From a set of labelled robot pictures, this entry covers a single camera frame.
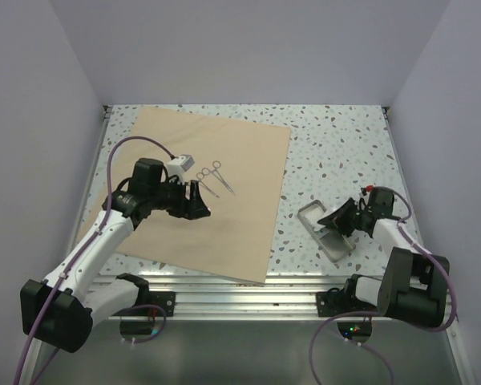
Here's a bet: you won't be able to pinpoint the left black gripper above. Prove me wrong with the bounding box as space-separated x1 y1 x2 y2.
148 176 210 220

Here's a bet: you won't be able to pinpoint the white gauze pad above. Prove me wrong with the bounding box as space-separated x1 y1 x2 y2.
305 207 324 224

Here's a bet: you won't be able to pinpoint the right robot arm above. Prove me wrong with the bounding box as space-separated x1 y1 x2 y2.
315 185 456 331

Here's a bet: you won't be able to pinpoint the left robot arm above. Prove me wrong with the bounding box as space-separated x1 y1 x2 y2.
20 155 211 353

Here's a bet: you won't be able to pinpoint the metal instrument tray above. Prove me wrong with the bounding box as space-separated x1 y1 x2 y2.
297 200 355 263

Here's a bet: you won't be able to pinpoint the steel forceps middle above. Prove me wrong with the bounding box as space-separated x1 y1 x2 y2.
196 172 219 198

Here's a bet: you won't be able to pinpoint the steel forceps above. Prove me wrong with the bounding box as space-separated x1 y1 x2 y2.
201 160 235 195
196 172 219 198

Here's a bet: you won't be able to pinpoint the steel forceps far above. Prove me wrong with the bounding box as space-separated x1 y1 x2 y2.
201 160 235 195

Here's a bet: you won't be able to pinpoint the beige cloth mat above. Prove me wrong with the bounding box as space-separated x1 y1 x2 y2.
112 107 291 283

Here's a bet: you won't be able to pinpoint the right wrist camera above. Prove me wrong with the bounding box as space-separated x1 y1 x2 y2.
360 185 374 197

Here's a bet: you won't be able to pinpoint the aluminium rail frame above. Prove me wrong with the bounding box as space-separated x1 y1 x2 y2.
14 104 476 385

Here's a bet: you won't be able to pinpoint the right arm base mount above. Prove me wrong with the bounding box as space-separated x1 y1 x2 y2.
316 288 380 318

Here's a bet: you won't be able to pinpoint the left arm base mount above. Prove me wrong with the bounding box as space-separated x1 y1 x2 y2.
148 291 176 317

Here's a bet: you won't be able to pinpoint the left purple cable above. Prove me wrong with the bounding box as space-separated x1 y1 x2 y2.
14 136 177 385

